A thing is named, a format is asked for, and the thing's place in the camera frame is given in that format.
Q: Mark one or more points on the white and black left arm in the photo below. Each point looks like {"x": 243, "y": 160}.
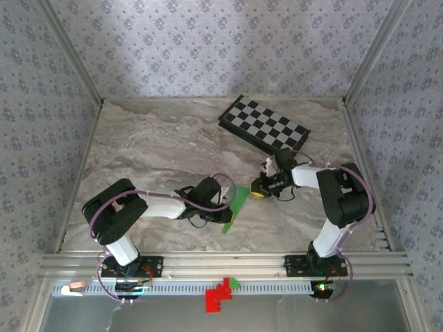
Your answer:
{"x": 162, "y": 207}

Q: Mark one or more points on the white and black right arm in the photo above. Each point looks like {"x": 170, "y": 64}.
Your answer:
{"x": 304, "y": 176}

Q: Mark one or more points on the grey metal sheet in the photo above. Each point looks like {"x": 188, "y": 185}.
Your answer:
{"x": 277, "y": 318}

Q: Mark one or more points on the folded black chessboard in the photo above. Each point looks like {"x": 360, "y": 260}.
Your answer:
{"x": 264, "y": 129}

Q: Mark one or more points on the small green paper scrap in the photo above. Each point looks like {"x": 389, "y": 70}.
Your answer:
{"x": 236, "y": 283}

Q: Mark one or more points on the red toy brick stack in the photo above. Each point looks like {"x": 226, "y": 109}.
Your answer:
{"x": 218, "y": 297}

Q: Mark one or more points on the black controller board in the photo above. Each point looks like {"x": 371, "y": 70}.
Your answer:
{"x": 323, "y": 288}
{"x": 133, "y": 287}

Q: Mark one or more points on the small pink eraser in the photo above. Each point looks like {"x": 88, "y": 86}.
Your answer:
{"x": 77, "y": 285}

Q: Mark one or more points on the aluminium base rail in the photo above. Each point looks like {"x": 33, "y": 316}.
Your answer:
{"x": 225, "y": 264}

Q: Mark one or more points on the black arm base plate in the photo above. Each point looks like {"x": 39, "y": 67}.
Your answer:
{"x": 155, "y": 266}
{"x": 294, "y": 266}

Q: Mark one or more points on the aluminium side rail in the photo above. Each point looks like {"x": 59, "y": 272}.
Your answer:
{"x": 89, "y": 138}
{"x": 355, "y": 138}

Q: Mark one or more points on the aluminium frame post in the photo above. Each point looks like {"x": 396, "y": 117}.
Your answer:
{"x": 373, "y": 52}
{"x": 72, "y": 52}

